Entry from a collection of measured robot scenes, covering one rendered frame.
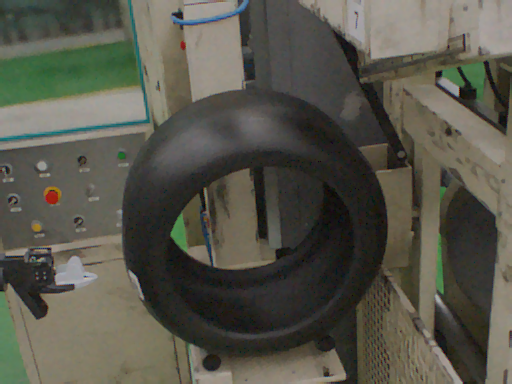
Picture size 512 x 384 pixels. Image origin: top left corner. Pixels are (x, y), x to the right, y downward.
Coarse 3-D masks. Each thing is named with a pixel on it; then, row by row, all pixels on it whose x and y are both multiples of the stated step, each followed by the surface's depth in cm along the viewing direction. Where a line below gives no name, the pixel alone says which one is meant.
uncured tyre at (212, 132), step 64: (192, 128) 150; (256, 128) 147; (320, 128) 151; (128, 192) 160; (192, 192) 148; (128, 256) 157; (320, 256) 192; (192, 320) 162; (256, 320) 186; (320, 320) 168
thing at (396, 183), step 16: (384, 144) 208; (368, 160) 209; (384, 160) 210; (384, 176) 191; (400, 176) 192; (384, 192) 193; (400, 192) 194; (400, 208) 196; (400, 224) 199; (400, 240) 201; (384, 256) 203; (400, 256) 203
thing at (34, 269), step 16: (0, 256) 162; (16, 256) 162; (32, 256) 164; (48, 256) 164; (0, 272) 161; (16, 272) 163; (32, 272) 161; (48, 272) 163; (0, 288) 162; (32, 288) 163
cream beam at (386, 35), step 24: (312, 0) 154; (336, 0) 134; (384, 0) 116; (408, 0) 116; (432, 0) 117; (456, 0) 117; (336, 24) 137; (384, 24) 117; (408, 24) 118; (432, 24) 119; (360, 48) 124; (384, 48) 119; (408, 48) 120; (432, 48) 120
